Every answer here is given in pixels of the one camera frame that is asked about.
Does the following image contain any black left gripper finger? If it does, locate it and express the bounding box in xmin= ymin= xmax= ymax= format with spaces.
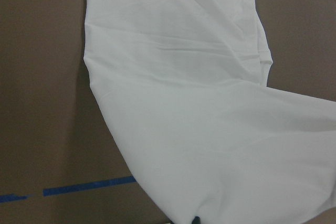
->
xmin=191 ymin=216 xmax=201 ymax=224

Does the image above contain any white long-sleeve printed shirt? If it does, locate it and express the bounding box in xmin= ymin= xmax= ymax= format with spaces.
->
xmin=84 ymin=0 xmax=335 ymax=223

